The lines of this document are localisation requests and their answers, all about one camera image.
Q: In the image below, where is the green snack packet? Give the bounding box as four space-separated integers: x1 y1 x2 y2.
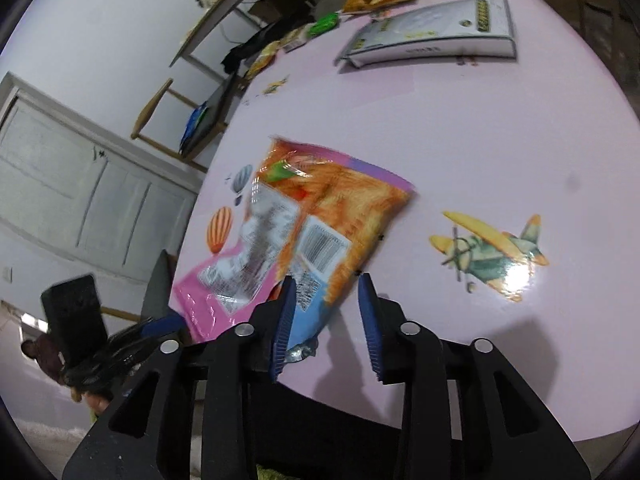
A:
307 12 341 38

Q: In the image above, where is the grey side table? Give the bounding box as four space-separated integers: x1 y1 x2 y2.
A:
169 0 244 82

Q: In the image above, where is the beige snack packet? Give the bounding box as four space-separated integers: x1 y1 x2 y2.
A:
280 23 312 53

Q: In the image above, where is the white grey cardboard box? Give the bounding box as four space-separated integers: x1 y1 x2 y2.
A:
336 0 518 68

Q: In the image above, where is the yellow orange snack packet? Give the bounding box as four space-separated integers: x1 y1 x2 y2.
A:
341 0 373 14

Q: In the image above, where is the yellow chips packet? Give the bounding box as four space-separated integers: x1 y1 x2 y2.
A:
244 40 280 81

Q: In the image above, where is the white panelled door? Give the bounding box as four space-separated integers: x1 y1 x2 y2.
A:
1 73 201 282

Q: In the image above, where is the wooden chair with blue bag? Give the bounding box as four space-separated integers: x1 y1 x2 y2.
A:
130 72 237 174

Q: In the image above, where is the orange pink snack bag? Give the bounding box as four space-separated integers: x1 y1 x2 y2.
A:
174 139 413 363

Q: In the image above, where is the left hand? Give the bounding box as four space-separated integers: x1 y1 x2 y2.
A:
70 388 114 417

